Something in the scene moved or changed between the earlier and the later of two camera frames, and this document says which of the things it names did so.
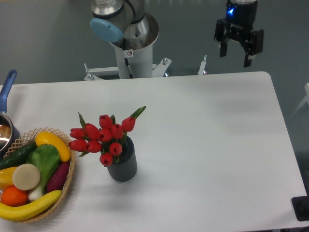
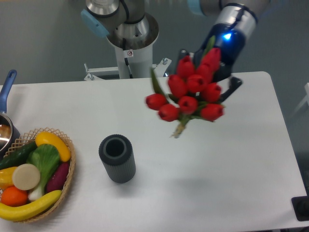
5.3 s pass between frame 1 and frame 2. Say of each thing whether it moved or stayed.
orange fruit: stayed
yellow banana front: stayed
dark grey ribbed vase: stayed
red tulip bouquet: moved
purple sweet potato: stayed
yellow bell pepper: stayed
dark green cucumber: stayed
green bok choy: stayed
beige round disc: stayed
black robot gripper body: moved
